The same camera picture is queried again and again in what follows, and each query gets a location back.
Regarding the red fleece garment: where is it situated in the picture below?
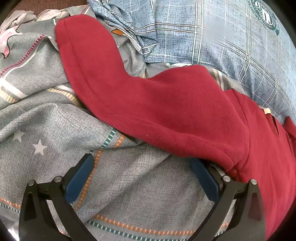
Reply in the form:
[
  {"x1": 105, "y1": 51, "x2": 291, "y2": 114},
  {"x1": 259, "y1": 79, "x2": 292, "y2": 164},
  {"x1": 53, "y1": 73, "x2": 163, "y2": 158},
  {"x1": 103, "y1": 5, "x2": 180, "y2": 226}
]
[{"x1": 55, "y1": 15, "x2": 295, "y2": 238}]

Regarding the grey patterned bed sheet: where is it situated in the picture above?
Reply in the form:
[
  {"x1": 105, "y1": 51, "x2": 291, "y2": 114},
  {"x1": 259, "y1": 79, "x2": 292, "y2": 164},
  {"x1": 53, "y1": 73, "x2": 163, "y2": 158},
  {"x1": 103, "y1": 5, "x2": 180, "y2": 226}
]
[{"x1": 0, "y1": 5, "x2": 236, "y2": 241}]

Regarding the blue plaid pillow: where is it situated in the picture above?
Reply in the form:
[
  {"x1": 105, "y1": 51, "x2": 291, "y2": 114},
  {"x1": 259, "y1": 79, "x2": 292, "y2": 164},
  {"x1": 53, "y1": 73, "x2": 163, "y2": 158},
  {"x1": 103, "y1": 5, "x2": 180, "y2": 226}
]
[{"x1": 89, "y1": 1, "x2": 295, "y2": 121}]

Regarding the white crumpled cloth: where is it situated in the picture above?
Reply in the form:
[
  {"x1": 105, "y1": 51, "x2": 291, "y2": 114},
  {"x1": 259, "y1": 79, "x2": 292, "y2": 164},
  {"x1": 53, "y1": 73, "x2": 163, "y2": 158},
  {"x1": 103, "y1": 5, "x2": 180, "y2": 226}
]
[{"x1": 1, "y1": 9, "x2": 69, "y2": 33}]

